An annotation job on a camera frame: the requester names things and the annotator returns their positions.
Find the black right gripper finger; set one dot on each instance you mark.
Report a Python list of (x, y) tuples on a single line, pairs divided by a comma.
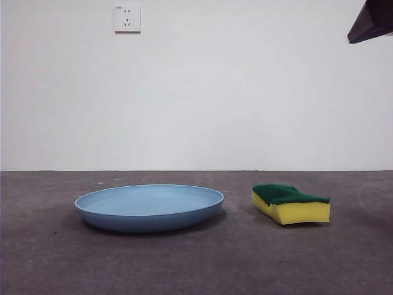
[(374, 21)]

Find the white wall socket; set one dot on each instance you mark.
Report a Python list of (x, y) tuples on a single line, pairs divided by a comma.
[(127, 18)]

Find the blue round plate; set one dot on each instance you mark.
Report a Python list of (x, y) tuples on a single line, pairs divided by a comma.
[(147, 215)]

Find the yellow sponge with green pad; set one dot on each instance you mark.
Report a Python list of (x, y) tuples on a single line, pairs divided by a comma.
[(294, 213)]

